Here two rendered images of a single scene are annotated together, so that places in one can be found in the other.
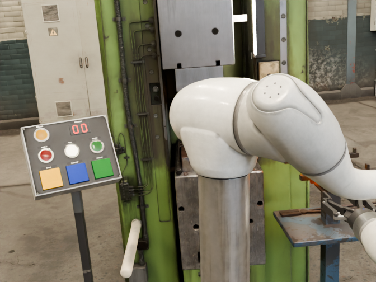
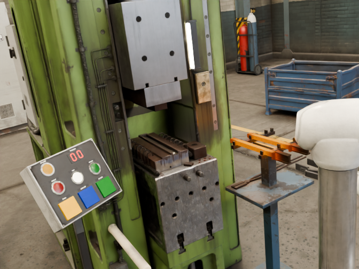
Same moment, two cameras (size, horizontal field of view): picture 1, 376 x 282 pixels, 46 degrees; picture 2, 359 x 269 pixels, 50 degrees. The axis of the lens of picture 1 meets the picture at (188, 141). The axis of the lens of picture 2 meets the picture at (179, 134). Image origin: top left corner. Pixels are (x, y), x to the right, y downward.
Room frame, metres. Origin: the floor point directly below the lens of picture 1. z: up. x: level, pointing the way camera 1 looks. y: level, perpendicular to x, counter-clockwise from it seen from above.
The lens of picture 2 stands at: (0.16, 0.75, 1.72)
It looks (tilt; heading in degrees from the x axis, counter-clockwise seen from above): 18 degrees down; 332
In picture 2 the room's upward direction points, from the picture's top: 7 degrees counter-clockwise
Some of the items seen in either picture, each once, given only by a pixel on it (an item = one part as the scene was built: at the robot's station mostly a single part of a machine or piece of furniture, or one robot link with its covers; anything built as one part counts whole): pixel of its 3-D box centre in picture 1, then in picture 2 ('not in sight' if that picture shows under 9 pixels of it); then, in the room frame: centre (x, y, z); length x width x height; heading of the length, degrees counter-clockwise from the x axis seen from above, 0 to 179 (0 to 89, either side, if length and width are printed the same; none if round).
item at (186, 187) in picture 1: (216, 197); (168, 188); (2.07, -0.12, 0.69); 0.56 x 0.38 x 0.45; 0
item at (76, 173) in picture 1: (77, 173); (88, 197); (1.65, 0.44, 1.01); 0.07 x 0.05 x 0.07; 115
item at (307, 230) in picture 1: (330, 222); (269, 184); (1.66, -0.56, 0.71); 0.40 x 0.30 x 0.02; 93
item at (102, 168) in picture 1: (102, 168); (105, 187); (1.69, 0.35, 1.01); 0.07 x 0.05 x 0.07; 115
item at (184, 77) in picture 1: (197, 73); (145, 88); (2.06, -0.07, 1.32); 0.42 x 0.20 x 0.10; 0
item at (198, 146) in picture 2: not in sight; (195, 150); (1.91, -0.25, 0.95); 0.12 x 0.08 x 0.06; 0
